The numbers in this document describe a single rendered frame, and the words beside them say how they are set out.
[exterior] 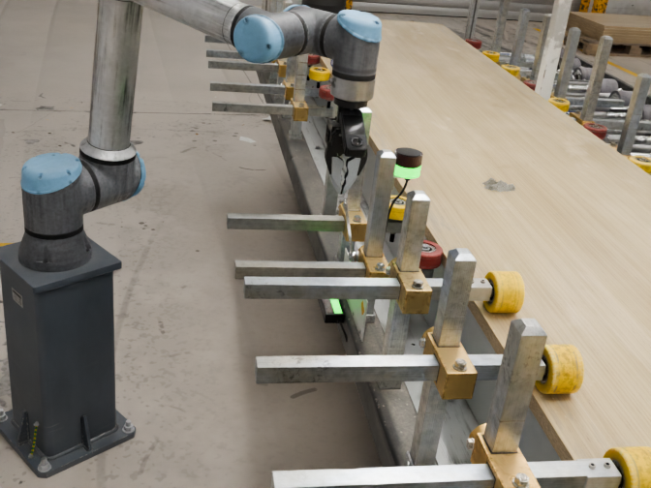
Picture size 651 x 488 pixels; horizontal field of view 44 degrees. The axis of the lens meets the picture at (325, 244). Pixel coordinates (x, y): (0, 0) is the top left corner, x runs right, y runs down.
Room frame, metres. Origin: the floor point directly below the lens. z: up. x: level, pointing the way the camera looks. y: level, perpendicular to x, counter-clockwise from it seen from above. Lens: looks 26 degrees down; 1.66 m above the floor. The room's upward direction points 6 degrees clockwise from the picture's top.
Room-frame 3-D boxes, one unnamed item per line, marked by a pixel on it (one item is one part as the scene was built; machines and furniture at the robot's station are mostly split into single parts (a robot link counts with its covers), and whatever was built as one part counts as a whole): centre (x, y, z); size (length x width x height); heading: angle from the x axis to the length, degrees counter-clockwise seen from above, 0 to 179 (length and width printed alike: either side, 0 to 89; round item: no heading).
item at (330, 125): (1.63, -0.02, 1.15); 0.09 x 0.08 x 0.12; 12
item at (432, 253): (1.57, -0.22, 0.85); 0.08 x 0.08 x 0.11
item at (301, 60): (2.81, 0.16, 0.92); 0.03 x 0.03 x 0.48; 12
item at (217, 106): (2.75, 0.24, 0.82); 0.43 x 0.03 x 0.04; 102
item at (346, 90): (1.62, -0.02, 1.23); 0.10 x 0.09 x 0.05; 102
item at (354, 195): (1.83, -0.05, 0.89); 0.03 x 0.03 x 0.48; 12
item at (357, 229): (1.81, -0.06, 0.84); 0.13 x 0.06 x 0.05; 12
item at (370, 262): (1.57, -0.11, 0.85); 0.13 x 0.06 x 0.05; 12
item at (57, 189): (1.91, 0.72, 0.79); 0.17 x 0.15 x 0.18; 147
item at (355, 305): (1.61, -0.08, 0.75); 0.26 x 0.01 x 0.10; 12
